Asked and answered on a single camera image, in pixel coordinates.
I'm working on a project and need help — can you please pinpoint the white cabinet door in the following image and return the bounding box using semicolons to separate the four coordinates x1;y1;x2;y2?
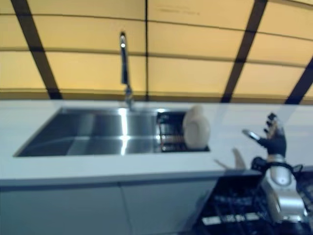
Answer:
121;180;218;235
0;182;129;235

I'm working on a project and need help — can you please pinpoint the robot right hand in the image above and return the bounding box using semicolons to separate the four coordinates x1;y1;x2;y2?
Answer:
241;112;287;157

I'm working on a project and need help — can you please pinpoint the chrome gooseneck kitchen faucet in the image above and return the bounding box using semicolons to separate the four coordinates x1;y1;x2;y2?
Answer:
118;31;135;111

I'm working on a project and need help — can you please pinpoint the dishwasher lower rack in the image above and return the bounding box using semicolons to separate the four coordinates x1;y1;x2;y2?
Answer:
199;168;313;235

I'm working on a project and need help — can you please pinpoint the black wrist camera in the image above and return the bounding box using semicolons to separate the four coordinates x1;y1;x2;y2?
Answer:
251;156;268;170

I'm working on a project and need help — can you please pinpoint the black sink drying rack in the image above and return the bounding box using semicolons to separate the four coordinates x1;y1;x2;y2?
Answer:
155;111;211;153

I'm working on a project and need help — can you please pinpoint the dark wire dishwasher rack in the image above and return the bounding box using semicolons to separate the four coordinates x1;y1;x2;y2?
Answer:
215;171;313;221

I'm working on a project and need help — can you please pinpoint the stainless steel sink basin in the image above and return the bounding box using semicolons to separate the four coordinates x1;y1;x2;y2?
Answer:
13;106;211;158

